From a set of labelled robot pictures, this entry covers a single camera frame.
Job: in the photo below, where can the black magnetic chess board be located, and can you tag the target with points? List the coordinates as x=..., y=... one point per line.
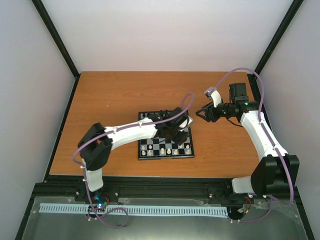
x=158, y=141

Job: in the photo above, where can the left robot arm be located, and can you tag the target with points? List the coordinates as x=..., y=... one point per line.
x=96, y=145

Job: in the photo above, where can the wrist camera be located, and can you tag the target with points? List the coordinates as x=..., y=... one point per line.
x=186, y=124
x=212, y=94

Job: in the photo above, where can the light blue cable duct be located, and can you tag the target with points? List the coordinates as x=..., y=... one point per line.
x=141, y=210

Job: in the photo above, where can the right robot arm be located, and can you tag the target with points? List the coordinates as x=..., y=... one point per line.
x=277, y=170

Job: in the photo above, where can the right black frame post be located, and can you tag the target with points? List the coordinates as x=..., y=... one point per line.
x=280, y=31

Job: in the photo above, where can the left black frame post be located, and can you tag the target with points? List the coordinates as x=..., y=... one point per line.
x=44, y=15

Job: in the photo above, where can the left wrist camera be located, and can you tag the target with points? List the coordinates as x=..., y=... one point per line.
x=186, y=124

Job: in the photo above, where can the black frame post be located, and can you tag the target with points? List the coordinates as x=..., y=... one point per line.
x=44, y=15
x=280, y=31

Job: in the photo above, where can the electronics board green led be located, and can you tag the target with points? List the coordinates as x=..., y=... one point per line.
x=100, y=205

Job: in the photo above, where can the black aluminium rail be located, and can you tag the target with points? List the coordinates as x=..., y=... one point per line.
x=115, y=188

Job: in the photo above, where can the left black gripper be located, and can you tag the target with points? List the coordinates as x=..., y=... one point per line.
x=180, y=141

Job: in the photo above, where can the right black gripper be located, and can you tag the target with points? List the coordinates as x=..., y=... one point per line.
x=210, y=112

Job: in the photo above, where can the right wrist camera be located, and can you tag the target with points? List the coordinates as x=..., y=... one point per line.
x=212, y=94

